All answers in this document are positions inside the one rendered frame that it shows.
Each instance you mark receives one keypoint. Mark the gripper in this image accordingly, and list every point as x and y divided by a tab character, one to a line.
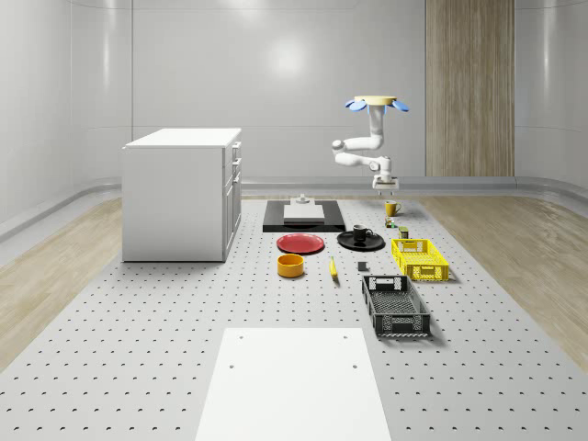
385	181

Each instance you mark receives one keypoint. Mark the yellow mug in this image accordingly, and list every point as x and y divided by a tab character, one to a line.
391	209

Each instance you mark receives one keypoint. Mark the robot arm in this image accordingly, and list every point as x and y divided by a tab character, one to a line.
376	124

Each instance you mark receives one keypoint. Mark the puzzle cube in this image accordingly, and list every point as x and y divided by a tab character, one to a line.
390	223

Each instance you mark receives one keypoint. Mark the flat-sided can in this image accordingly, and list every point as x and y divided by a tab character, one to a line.
403	233

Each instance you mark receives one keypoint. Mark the black mug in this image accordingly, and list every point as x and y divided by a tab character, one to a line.
359	233

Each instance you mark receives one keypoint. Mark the black plate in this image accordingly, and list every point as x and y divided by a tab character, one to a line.
360	245

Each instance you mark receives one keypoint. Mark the grey cube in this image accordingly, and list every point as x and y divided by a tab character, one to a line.
363	266

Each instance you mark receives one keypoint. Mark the yellow basket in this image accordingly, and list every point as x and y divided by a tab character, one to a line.
420	271

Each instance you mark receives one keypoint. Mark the red plate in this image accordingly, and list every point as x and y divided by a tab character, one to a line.
301	243

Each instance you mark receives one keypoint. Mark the dark grey basket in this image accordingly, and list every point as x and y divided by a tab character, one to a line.
397	305

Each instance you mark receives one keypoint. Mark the yellow bowl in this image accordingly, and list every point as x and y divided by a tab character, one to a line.
290	267

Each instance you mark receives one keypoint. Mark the white cabinet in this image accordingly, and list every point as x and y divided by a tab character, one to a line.
174	202

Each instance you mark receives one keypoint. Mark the white board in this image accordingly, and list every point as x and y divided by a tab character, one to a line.
294	386

